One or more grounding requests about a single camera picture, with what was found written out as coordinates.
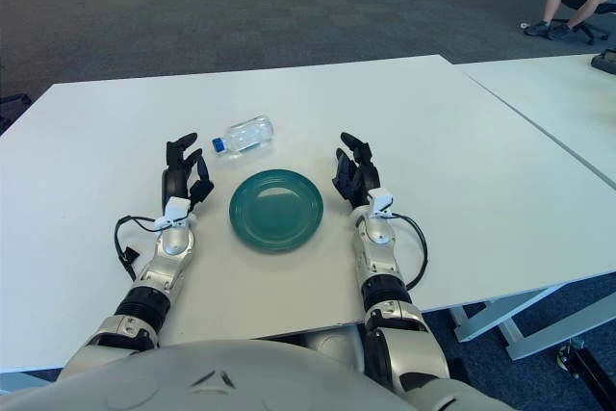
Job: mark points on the clear plastic water bottle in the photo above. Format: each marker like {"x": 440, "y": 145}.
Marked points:
{"x": 250, "y": 134}

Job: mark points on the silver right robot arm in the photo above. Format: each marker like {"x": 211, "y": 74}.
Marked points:
{"x": 380, "y": 262}

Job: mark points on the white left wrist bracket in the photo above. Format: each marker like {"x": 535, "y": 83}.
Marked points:
{"x": 175, "y": 209}

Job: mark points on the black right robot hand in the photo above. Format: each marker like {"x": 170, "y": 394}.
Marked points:
{"x": 361, "y": 180}

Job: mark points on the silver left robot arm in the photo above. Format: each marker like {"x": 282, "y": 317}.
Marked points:
{"x": 159, "y": 276}

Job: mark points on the black office chair with armrest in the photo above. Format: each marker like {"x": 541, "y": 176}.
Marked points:
{"x": 14, "y": 100}

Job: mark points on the green round plate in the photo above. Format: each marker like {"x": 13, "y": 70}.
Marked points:
{"x": 276, "y": 211}

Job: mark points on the white table frame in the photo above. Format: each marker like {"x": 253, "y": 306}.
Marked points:
{"x": 481, "y": 324}

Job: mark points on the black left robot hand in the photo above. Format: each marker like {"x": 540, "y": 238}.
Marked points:
{"x": 175, "y": 182}

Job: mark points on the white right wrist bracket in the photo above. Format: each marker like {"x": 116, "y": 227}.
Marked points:
{"x": 381, "y": 201}

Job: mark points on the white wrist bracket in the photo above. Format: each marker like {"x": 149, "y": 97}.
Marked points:
{"x": 381, "y": 201}
{"x": 175, "y": 209}

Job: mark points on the grey robot torso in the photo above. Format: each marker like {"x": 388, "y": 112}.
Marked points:
{"x": 192, "y": 382}

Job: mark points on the black stand with caster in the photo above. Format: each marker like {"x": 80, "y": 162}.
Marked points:
{"x": 587, "y": 367}

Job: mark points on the black office chair under person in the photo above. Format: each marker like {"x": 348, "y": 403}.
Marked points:
{"x": 577, "y": 1}

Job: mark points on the black device on table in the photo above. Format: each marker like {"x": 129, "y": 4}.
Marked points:
{"x": 606, "y": 60}

